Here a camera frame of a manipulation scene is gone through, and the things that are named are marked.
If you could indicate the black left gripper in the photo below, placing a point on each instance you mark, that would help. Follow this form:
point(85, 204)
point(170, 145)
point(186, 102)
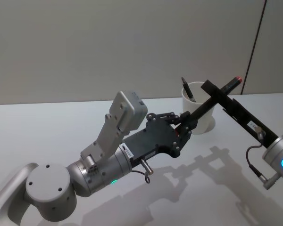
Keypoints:
point(155, 139)

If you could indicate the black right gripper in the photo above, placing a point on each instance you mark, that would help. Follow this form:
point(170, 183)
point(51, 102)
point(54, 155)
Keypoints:
point(247, 120)

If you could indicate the black marker with red cap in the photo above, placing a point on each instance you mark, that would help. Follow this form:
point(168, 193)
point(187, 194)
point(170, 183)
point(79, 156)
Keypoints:
point(206, 105)

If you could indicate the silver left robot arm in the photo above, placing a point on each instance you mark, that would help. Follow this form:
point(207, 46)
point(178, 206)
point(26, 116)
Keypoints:
point(49, 186)

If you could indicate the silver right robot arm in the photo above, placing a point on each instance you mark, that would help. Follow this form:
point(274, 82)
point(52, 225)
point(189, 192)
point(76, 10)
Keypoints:
point(279, 160)

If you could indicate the black pen with silver tip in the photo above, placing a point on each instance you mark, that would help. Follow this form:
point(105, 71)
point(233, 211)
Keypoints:
point(188, 90)

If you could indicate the white cylindrical cup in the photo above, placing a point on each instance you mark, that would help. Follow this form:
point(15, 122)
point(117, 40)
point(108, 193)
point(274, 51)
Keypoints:
point(202, 122)

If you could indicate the white table cloth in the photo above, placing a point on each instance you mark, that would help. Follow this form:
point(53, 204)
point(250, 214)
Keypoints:
point(61, 122)

